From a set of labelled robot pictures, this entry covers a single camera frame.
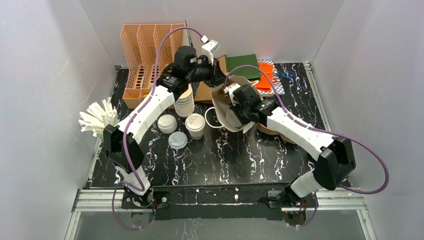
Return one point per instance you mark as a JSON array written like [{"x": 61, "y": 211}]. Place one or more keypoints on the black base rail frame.
[{"x": 219, "y": 212}]

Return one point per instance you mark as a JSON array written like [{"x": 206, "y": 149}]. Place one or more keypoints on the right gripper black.
[{"x": 234, "y": 110}]

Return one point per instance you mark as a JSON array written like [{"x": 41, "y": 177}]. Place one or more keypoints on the dark green paper bag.
[{"x": 227, "y": 64}]

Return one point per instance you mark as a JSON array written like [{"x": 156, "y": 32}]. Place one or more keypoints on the pink desk file organizer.
[{"x": 140, "y": 44}]

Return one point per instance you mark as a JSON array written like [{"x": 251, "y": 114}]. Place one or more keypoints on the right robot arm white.
[{"x": 333, "y": 155}]

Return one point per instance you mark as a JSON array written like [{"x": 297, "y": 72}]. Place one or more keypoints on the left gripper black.
[{"x": 215, "y": 75}]

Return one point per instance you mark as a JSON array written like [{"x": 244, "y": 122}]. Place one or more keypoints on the single white lid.
[{"x": 195, "y": 122}]

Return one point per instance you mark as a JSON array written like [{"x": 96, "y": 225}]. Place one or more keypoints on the loose white lid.
[{"x": 177, "y": 140}]

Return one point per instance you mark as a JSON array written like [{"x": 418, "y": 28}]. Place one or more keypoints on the tan paper bag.
[{"x": 225, "y": 106}]

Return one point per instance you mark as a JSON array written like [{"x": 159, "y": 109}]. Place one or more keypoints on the single paper cup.
[{"x": 196, "y": 134}]

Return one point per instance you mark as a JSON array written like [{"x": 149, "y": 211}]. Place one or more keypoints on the orange paper bag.
[{"x": 265, "y": 82}]

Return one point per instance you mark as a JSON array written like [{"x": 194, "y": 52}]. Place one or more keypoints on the white folder in organizer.
[{"x": 187, "y": 38}]

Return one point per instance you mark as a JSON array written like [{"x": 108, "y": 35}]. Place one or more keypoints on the stack of white lids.
[{"x": 167, "y": 124}]

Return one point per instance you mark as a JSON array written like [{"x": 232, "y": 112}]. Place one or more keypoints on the cardboard two-cup carrier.
[{"x": 268, "y": 131}]

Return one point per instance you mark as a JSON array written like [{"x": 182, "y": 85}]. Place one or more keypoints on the stack of paper cups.
[{"x": 184, "y": 105}]

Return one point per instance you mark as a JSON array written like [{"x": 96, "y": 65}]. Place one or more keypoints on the brown kraft paper bag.
[{"x": 203, "y": 94}]

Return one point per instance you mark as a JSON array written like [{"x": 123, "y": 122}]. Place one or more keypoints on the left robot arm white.
[{"x": 121, "y": 143}]

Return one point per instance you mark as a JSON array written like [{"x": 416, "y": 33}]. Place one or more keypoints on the white wrapped straws bundle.
[{"x": 97, "y": 117}]

